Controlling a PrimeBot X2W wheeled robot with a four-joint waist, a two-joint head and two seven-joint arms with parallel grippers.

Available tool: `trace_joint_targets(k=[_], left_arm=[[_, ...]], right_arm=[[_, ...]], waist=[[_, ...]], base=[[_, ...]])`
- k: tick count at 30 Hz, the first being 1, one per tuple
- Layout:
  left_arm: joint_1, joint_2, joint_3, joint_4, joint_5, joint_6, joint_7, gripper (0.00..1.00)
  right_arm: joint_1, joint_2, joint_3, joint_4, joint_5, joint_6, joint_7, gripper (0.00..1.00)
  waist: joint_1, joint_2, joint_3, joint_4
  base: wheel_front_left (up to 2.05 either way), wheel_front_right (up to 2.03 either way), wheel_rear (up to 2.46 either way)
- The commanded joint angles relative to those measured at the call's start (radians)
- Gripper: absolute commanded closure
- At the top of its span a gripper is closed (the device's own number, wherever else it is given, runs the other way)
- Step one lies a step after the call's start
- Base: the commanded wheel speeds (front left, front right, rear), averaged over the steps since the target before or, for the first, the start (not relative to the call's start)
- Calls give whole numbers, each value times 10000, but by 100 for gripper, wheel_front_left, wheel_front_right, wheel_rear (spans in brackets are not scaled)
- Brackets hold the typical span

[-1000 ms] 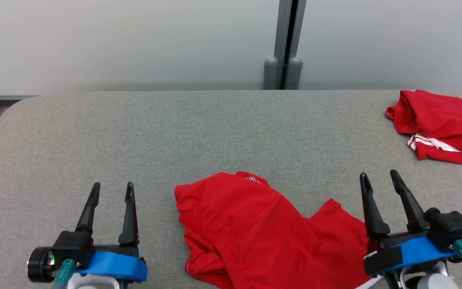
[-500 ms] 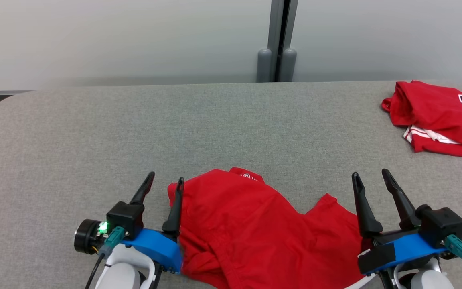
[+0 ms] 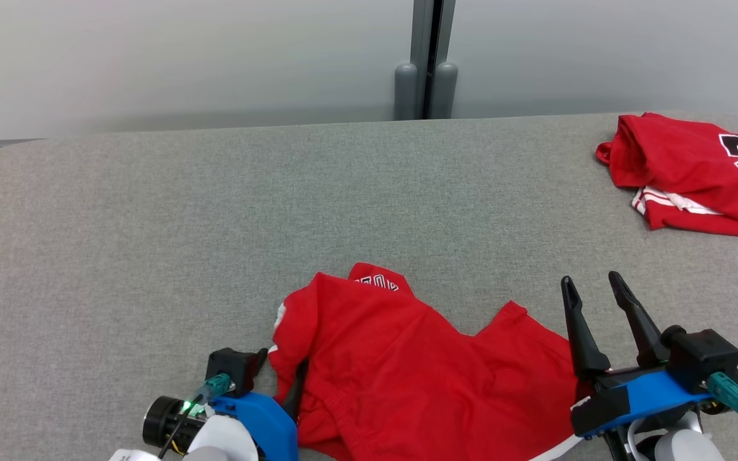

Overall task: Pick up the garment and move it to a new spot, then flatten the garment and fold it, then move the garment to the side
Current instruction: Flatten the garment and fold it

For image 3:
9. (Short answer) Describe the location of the grey partition post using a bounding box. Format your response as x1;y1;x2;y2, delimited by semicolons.
409;0;457;120

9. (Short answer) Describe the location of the teal camera connector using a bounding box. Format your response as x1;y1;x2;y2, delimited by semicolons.
192;374;233;405
707;372;738;430

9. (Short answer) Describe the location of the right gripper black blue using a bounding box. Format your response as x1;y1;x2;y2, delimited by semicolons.
560;270;714;441

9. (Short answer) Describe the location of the teal right camera connector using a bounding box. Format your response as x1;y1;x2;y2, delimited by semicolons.
707;372;738;430

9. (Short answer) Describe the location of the red basketball jersey with number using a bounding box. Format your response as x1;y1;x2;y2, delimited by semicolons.
595;113;738;243

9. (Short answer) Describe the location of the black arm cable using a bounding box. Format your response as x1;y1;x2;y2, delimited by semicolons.
156;402;198;460
605;426;639;461

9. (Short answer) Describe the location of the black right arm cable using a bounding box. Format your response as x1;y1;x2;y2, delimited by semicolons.
605;426;639;461

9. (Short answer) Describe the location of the grey round post foot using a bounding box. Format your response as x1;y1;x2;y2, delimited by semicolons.
432;61;459;120
394;61;420;122

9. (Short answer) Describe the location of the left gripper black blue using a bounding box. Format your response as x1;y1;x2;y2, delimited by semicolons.
142;359;309;461

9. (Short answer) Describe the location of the teal left camera connector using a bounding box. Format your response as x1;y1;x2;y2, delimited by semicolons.
192;374;233;405

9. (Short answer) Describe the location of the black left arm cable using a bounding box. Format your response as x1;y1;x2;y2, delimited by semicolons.
156;402;198;460

